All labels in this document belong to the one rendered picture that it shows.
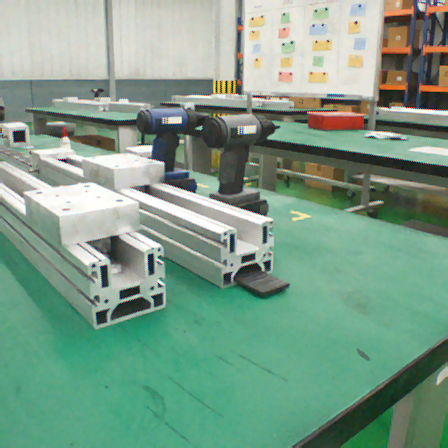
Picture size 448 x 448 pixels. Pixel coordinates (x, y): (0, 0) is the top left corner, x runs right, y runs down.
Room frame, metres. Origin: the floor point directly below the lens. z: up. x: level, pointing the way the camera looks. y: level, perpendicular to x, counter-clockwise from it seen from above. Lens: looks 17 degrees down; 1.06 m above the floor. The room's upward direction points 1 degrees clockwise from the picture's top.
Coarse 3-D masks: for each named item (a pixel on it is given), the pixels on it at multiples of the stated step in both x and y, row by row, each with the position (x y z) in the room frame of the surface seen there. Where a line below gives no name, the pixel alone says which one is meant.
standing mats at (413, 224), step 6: (174, 162) 6.17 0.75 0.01; (180, 168) 5.76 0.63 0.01; (216, 168) 5.69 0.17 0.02; (408, 222) 3.48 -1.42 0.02; (414, 222) 3.48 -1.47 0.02; (420, 222) 3.48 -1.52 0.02; (414, 228) 3.33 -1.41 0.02; (420, 228) 3.33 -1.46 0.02; (426, 228) 3.33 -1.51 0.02; (432, 228) 3.33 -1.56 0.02; (438, 228) 3.33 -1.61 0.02; (444, 228) 3.33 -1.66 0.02; (438, 234) 3.18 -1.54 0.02; (444, 234) 3.19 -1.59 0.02
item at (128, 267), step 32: (0, 192) 0.82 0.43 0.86; (0, 224) 0.83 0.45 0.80; (32, 224) 0.65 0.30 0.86; (32, 256) 0.67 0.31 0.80; (64, 256) 0.57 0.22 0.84; (96, 256) 0.50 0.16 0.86; (128, 256) 0.56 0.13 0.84; (160, 256) 0.54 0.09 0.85; (64, 288) 0.55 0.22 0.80; (96, 288) 0.48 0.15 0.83; (128, 288) 0.53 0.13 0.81; (160, 288) 0.54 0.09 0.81; (96, 320) 0.50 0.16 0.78
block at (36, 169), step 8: (32, 152) 1.28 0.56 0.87; (40, 152) 1.26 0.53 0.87; (48, 152) 1.26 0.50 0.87; (56, 152) 1.26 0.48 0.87; (64, 152) 1.26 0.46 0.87; (72, 152) 1.28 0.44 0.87; (32, 160) 1.29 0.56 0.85; (40, 160) 1.23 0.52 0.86; (64, 160) 1.29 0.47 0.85; (32, 168) 1.24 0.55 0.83; (40, 168) 1.23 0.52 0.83; (40, 176) 1.23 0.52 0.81
